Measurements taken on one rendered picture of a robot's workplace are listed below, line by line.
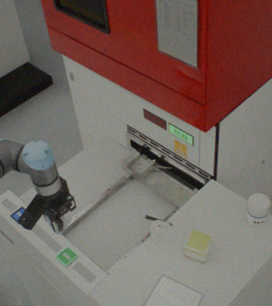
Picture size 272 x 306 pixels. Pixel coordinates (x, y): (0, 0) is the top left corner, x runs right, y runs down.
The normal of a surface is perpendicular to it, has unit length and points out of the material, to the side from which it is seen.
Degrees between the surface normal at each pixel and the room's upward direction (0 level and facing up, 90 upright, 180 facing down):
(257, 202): 0
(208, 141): 90
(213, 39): 90
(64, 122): 0
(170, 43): 90
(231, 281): 0
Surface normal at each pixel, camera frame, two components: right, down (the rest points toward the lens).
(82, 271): -0.08, -0.70
